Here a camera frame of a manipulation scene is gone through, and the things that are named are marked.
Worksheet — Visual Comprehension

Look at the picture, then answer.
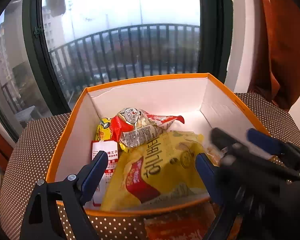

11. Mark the black balcony railing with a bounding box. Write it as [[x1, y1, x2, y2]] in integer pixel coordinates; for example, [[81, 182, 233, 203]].
[[49, 23, 200, 101]]

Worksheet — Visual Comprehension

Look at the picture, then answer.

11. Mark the orange cardboard box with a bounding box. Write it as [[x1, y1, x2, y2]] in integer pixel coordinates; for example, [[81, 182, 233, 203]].
[[45, 73, 272, 218]]

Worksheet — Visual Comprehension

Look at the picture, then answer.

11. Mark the right rust orange curtain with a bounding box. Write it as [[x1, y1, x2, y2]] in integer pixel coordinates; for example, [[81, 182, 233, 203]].
[[248, 0, 300, 111]]

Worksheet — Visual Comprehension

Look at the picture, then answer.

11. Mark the white red snack box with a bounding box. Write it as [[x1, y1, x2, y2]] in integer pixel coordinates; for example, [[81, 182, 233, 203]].
[[91, 140, 119, 209]]

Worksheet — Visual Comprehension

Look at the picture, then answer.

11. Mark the brown polka dot tablecloth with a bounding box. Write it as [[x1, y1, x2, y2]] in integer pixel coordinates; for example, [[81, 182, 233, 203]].
[[0, 93, 300, 239]]

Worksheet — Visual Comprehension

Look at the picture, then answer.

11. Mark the dark green window frame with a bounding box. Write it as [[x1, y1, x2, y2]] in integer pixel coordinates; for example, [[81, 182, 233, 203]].
[[0, 0, 233, 142]]

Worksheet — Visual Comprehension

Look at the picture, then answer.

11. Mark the large yellow snack bag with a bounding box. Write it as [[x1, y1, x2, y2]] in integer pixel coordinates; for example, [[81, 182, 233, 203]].
[[101, 131, 207, 212]]

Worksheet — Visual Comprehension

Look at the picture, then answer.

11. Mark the red cartoon face snack bag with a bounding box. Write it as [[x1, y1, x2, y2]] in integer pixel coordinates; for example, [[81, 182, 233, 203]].
[[109, 108, 185, 150]]

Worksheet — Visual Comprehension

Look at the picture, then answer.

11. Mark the yellow cartoon crisp packet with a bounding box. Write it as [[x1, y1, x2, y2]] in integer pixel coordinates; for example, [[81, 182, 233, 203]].
[[95, 118, 112, 141]]

